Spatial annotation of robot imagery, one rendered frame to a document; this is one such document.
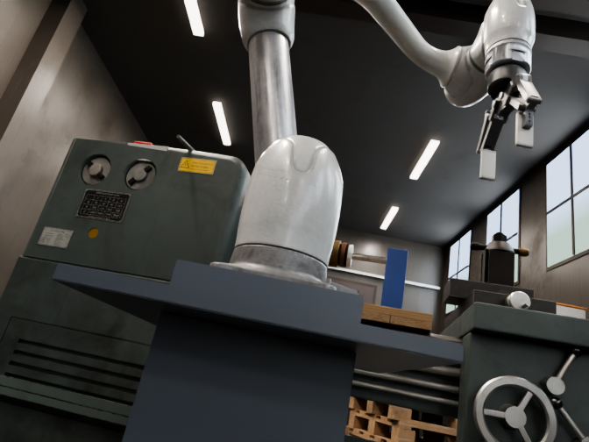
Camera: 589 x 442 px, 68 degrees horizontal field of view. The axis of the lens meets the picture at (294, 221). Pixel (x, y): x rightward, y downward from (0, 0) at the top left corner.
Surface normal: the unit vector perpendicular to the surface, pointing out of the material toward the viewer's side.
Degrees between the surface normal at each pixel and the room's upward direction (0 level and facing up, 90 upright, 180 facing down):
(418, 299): 90
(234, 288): 90
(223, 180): 90
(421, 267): 90
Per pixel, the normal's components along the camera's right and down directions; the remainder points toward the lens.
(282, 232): 0.02, -0.23
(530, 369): -0.15, -0.38
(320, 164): 0.44, -0.47
